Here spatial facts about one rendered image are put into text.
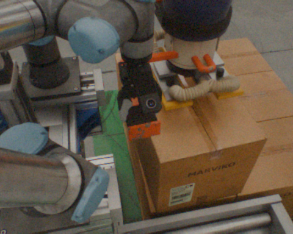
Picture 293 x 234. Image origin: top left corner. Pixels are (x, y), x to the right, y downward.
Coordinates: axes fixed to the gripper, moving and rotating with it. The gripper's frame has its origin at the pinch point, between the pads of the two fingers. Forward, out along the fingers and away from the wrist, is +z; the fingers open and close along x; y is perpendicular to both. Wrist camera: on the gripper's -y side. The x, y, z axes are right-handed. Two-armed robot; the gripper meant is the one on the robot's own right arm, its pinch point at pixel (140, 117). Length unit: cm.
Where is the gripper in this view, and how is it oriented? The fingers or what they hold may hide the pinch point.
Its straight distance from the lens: 78.1
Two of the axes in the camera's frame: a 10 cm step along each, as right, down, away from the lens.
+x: -9.6, 2.0, -1.8
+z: 0.0, 6.7, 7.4
